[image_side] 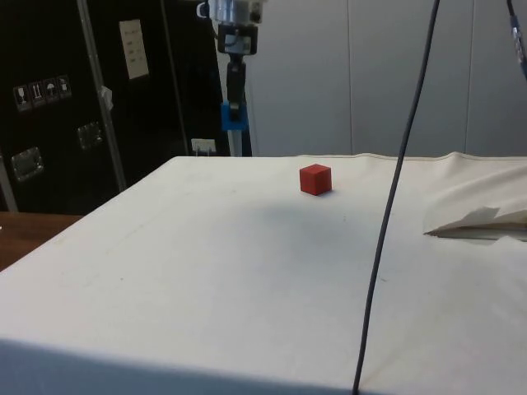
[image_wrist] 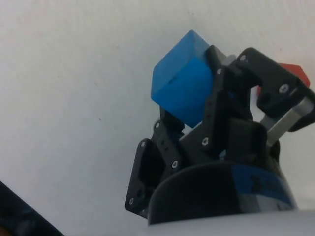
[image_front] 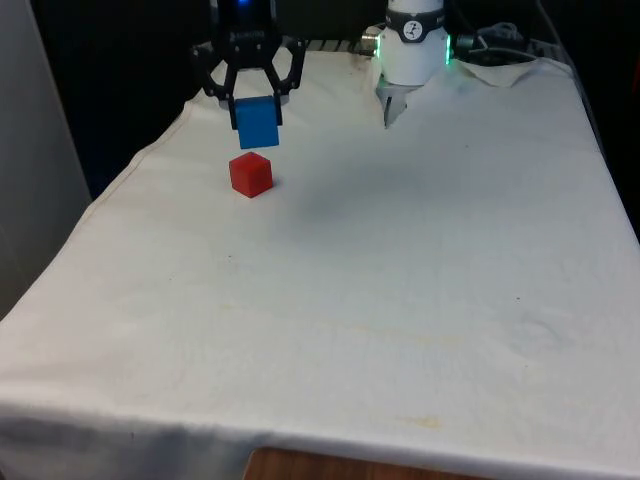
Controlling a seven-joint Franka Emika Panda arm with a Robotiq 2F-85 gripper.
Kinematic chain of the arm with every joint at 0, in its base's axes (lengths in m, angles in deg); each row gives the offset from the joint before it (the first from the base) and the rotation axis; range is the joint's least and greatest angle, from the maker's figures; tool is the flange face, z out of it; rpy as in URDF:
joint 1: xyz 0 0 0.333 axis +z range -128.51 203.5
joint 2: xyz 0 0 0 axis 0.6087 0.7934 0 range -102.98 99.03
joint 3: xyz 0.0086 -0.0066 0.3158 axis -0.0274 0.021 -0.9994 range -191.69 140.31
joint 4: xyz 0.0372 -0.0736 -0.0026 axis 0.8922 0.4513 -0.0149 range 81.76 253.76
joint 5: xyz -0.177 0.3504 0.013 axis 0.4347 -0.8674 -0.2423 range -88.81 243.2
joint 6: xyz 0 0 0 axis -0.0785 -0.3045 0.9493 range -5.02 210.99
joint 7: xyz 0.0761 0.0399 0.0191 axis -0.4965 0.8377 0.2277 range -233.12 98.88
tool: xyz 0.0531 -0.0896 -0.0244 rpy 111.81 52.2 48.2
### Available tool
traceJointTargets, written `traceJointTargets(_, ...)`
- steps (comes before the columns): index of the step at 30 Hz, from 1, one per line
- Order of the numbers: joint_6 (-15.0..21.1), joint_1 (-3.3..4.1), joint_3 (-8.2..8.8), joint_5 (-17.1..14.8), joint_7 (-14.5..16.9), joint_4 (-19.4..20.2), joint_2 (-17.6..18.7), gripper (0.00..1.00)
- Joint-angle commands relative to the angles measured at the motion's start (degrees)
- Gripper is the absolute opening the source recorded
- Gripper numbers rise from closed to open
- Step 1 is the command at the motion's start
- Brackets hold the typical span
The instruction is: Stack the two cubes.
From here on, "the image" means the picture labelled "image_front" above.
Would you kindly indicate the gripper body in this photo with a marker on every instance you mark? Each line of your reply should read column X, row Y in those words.
column 246, row 30

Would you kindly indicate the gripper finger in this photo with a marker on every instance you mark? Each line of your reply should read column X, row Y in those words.
column 201, row 70
column 297, row 65

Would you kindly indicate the blue cube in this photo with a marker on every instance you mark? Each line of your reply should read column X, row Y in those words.
column 257, row 124

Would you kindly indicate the red cube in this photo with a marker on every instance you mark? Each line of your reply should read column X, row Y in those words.
column 250, row 175

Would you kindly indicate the grey panel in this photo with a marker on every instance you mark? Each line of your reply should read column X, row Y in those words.
column 35, row 150

